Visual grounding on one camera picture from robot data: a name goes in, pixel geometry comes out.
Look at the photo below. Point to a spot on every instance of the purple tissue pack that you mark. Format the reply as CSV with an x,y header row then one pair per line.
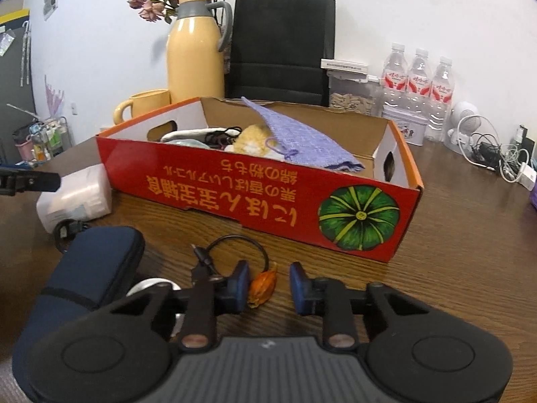
x,y
535,199

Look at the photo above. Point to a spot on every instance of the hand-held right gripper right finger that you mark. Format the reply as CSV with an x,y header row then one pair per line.
x,y
297,287

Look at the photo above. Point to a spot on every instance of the yellow mug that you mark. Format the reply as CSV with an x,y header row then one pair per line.
x,y
151,103

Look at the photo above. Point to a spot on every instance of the storage rack with sundries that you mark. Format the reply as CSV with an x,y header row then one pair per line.
x,y
46,142

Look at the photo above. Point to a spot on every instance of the small white desk fan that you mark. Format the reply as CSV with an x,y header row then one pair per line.
x,y
461,111

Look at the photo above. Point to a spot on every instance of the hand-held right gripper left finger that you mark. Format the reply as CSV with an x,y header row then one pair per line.
x,y
242,287

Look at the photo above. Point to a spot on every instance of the clear seed container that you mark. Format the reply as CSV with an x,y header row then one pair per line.
x,y
352,100

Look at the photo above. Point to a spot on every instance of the white printed tin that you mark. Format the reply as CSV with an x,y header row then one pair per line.
x,y
405,128

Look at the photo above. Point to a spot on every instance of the white flat box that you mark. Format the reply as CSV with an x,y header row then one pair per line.
x,y
344,66

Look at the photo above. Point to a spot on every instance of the translucent white plastic container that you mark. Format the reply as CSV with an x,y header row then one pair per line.
x,y
79,197

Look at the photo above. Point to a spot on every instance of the small black box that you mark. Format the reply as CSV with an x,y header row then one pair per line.
x,y
520,136

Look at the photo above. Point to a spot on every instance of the grey cabinet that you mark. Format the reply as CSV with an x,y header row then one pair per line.
x,y
12,92

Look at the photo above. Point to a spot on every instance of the yellow plush toy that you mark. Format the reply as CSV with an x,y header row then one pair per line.
x,y
251,138

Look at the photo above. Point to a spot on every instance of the white wall socket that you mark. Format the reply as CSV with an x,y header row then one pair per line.
x,y
74,108

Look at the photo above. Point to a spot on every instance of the clear water bottle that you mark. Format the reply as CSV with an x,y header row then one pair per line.
x,y
442,92
419,84
394,79

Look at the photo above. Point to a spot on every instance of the white hanging strip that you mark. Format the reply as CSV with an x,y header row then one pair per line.
x,y
25,54

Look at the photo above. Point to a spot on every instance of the white cloth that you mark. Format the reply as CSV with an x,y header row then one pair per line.
x,y
184,135

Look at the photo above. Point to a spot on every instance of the white power adapter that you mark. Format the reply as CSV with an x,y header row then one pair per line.
x,y
528,176

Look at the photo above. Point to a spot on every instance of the purple knitted cloth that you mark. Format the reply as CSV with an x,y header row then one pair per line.
x,y
302,142

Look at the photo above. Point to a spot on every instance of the yellow thermos jug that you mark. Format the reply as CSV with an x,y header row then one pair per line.
x,y
193,58

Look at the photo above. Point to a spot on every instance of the black paper bag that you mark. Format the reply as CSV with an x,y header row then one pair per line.
x,y
277,42

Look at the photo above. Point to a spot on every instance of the red printed cardboard box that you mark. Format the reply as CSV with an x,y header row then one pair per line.
x,y
251,201

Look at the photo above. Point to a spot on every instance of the purple wall decoration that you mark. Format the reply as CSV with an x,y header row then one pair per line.
x,y
54,98

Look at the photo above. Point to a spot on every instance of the dark blue zip case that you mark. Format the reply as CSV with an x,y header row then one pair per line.
x,y
92,260

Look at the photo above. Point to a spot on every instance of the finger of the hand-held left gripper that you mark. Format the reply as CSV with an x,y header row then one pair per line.
x,y
33,181

